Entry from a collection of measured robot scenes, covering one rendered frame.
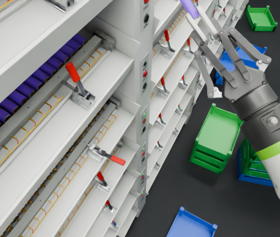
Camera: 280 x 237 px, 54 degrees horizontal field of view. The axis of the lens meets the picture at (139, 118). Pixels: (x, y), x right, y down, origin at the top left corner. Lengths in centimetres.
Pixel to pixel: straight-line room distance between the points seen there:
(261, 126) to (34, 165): 38
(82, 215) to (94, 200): 5
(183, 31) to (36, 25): 74
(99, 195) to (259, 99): 55
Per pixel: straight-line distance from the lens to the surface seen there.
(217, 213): 163
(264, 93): 52
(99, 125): 70
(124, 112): 76
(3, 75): 33
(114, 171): 89
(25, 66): 36
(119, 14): 58
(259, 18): 301
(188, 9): 60
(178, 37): 102
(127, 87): 70
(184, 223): 157
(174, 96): 135
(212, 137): 165
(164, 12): 76
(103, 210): 105
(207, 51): 56
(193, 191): 165
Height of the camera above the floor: 149
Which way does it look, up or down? 52 degrees down
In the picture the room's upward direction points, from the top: straight up
